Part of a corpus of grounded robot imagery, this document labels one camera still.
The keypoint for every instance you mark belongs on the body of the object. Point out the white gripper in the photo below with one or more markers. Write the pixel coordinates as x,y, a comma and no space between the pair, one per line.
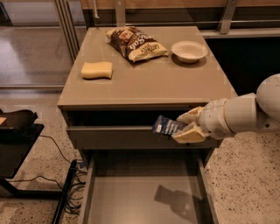
212,117

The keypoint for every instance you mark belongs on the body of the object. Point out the dark blue rxbar wrapper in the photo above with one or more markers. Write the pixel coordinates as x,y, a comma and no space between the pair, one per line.
166,126

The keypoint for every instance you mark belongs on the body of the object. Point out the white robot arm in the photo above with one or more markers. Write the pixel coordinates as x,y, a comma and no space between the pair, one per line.
259,112

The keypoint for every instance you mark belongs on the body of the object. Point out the top drawer front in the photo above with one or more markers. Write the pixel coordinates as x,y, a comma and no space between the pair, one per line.
128,138

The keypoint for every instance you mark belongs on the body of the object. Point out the grey drawer cabinet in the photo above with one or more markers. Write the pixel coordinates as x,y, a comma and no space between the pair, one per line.
137,93

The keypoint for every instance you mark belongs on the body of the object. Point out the open middle drawer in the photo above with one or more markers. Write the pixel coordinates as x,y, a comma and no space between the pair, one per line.
147,189

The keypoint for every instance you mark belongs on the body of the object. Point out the white paper bowl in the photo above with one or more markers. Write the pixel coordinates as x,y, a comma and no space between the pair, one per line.
189,51

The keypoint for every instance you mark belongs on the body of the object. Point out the brown chip bag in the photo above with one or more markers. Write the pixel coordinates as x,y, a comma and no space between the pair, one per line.
135,45

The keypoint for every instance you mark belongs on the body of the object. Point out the yellow sponge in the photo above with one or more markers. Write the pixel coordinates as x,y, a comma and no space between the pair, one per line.
97,70

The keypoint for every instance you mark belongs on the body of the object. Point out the black power strip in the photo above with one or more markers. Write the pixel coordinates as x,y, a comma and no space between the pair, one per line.
63,195

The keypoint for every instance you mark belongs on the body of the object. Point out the dark object on table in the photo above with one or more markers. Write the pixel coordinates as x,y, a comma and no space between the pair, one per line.
19,121

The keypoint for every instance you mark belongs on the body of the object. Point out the black side table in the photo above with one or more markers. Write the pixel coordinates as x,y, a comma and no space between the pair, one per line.
14,148

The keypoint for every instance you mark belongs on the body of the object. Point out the metal railing post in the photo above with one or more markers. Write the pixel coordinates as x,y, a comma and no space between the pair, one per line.
226,19

